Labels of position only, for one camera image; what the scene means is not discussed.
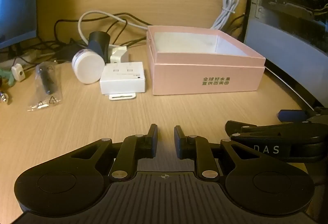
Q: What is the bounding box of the white round jar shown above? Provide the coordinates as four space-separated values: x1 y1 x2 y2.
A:
72 48 105 85

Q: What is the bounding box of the computer monitor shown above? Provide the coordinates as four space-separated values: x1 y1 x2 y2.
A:
0 0 39 49

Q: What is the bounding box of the black cylinder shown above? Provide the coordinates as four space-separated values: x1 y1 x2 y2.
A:
88 31 111 59

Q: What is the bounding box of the black power adapter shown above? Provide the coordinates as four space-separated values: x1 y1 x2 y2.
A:
55 43 89 62

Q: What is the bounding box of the green toy figure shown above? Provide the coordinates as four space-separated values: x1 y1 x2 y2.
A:
0 67 14 87

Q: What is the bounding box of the small white cable clip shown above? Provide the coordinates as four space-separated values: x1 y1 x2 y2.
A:
11 64 26 81

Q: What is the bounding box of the pink cardboard box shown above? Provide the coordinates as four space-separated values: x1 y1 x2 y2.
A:
146 25 267 96

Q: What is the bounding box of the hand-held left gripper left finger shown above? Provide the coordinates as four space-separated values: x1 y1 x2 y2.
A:
70 124 158 181

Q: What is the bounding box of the white charger plug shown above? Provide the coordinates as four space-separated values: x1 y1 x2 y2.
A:
110 45 128 63

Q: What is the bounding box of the black cable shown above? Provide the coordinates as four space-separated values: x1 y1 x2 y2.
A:
53 19 86 43
108 14 149 47

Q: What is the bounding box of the clear bag with black part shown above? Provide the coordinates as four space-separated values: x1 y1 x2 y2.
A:
27 61 63 112

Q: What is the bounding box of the computer case with glass panel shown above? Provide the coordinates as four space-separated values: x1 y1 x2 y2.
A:
243 0 328 110

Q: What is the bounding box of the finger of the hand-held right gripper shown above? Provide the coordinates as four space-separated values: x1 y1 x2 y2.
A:
278 107 328 124
225 120 328 148

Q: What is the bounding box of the white cable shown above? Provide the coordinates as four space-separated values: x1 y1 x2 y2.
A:
78 10 149 43

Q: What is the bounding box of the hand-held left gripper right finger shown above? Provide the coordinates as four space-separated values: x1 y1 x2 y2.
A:
174 125 259 179

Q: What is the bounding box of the small white product box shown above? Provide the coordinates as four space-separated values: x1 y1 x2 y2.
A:
99 61 146 101

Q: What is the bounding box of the small metal parts packet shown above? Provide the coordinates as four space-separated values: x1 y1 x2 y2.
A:
0 90 12 105

